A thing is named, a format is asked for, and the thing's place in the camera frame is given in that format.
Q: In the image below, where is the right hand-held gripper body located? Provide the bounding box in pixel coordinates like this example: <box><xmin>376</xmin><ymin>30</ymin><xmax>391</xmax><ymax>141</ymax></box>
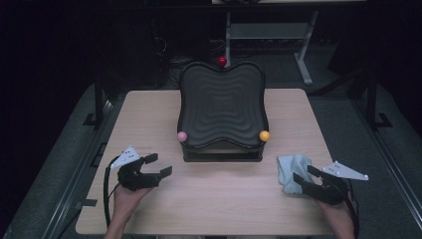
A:
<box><xmin>310</xmin><ymin>160</ymin><xmax>370</xmax><ymax>205</ymax></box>

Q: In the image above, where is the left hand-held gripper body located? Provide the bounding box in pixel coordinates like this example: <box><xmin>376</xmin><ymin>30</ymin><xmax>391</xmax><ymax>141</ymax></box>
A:
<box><xmin>109</xmin><ymin>144</ymin><xmax>162</xmax><ymax>192</ymax></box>

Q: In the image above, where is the light blue cloth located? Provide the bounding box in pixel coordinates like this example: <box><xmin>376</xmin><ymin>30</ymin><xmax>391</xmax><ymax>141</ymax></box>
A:
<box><xmin>277</xmin><ymin>153</ymin><xmax>315</xmax><ymax>195</ymax></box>

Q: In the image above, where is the black wavy board toy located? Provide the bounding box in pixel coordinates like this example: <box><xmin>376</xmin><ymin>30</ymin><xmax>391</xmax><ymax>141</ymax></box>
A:
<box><xmin>176</xmin><ymin>60</ymin><xmax>271</xmax><ymax>163</ymax></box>

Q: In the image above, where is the person's right hand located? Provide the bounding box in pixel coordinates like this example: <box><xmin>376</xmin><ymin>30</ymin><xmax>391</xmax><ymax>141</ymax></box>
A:
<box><xmin>315</xmin><ymin>194</ymin><xmax>354</xmax><ymax>227</ymax></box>

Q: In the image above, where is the person's left hand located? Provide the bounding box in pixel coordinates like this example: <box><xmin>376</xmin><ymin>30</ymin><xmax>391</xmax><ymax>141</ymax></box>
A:
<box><xmin>112</xmin><ymin>184</ymin><xmax>153</xmax><ymax>217</ymax></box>

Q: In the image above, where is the grey metal stand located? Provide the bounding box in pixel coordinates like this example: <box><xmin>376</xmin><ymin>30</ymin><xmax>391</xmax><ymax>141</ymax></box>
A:
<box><xmin>224</xmin><ymin>11</ymin><xmax>319</xmax><ymax>87</ymax></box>

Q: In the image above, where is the left hand-held gripper cable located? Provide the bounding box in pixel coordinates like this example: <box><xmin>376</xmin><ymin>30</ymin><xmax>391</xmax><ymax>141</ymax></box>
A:
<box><xmin>103</xmin><ymin>155</ymin><xmax>121</xmax><ymax>230</ymax></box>

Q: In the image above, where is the hand-held gripper cable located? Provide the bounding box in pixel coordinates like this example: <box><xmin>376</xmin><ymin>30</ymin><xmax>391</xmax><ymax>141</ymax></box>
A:
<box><xmin>103</xmin><ymin>155</ymin><xmax>121</xmax><ymax>230</ymax></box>
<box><xmin>344</xmin><ymin>178</ymin><xmax>361</xmax><ymax>239</ymax></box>

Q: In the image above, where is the right hand-held gripper cable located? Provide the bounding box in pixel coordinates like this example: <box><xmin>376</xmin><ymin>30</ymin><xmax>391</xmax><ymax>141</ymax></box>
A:
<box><xmin>344</xmin><ymin>178</ymin><xmax>361</xmax><ymax>239</ymax></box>

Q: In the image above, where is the black table bracket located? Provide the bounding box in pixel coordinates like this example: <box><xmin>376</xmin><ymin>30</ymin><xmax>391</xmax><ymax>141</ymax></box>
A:
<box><xmin>91</xmin><ymin>142</ymin><xmax>108</xmax><ymax>168</ymax></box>

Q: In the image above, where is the metal floor rail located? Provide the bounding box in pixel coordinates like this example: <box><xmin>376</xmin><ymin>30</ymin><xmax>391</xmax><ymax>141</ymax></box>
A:
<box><xmin>41</xmin><ymin>99</ymin><xmax>115</xmax><ymax>239</ymax></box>
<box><xmin>351</xmin><ymin>99</ymin><xmax>422</xmax><ymax>230</ymax></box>

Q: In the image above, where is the black metal post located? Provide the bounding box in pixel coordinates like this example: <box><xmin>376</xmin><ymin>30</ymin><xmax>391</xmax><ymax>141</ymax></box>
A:
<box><xmin>83</xmin><ymin>74</ymin><xmax>105</xmax><ymax>129</ymax></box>
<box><xmin>366</xmin><ymin>71</ymin><xmax>394</xmax><ymax>130</ymax></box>

